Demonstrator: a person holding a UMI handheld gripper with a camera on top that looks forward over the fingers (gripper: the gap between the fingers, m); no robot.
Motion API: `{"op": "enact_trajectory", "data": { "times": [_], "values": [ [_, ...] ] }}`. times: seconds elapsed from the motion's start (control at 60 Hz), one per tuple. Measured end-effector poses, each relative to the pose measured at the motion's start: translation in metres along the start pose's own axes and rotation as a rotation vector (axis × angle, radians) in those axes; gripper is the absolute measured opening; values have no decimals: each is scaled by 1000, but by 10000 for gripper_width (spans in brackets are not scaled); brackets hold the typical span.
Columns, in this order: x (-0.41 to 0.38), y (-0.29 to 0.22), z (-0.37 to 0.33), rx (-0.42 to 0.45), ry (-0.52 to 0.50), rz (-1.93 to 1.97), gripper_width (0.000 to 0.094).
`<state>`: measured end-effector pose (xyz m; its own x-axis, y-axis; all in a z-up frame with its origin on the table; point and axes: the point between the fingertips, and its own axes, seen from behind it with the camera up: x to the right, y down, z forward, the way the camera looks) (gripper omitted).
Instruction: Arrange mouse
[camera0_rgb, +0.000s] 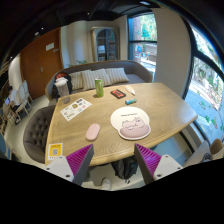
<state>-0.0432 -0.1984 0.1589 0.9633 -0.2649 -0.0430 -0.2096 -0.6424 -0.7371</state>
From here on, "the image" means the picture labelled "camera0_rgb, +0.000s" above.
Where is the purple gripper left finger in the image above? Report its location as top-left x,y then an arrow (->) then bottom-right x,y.
44,143 -> 95,187

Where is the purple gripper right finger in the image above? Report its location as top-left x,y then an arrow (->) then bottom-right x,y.
133,143 -> 184,185

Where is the pink computer mouse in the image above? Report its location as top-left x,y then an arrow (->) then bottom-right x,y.
85,124 -> 100,141

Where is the pink cat mouse pad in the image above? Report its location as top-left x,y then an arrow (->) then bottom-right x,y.
110,106 -> 151,140

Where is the black bag under table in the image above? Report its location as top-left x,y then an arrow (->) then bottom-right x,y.
111,156 -> 138,180

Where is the yellow QR code card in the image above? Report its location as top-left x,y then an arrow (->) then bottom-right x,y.
48,143 -> 63,160

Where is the white shoe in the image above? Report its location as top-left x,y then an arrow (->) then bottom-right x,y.
100,178 -> 112,190

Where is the wooden table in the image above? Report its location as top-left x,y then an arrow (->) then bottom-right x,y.
46,83 -> 197,166

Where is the grey tufted armchair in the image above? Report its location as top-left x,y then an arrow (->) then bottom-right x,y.
23,106 -> 55,164

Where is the white sticker sheet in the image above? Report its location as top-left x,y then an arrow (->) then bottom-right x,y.
60,98 -> 91,121

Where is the teal small tube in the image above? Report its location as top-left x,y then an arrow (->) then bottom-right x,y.
125,99 -> 137,105

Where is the black backpack on sofa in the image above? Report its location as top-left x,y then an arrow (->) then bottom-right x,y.
52,73 -> 72,99

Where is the white cream tube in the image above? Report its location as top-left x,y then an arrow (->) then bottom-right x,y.
125,85 -> 136,96

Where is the green tumbler cup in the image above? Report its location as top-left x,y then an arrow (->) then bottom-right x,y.
95,78 -> 104,97

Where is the clear plastic blender bottle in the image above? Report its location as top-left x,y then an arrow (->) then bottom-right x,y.
55,77 -> 70,103

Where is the striped cushion left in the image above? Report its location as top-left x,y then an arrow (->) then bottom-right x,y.
70,70 -> 90,91

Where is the striped cushion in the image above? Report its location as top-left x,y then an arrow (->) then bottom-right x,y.
70,70 -> 90,91
106,68 -> 129,84
87,69 -> 112,90

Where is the striped cushion middle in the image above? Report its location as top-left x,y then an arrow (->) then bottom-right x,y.
87,69 -> 112,90

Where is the grey sofa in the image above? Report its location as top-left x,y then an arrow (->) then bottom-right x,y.
45,60 -> 153,101

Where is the striped cushion right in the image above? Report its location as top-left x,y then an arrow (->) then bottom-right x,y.
106,68 -> 129,84

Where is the wooden door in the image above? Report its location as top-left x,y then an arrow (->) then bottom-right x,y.
20,28 -> 62,99

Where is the glass display cabinet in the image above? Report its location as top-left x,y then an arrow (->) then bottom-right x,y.
91,27 -> 120,62

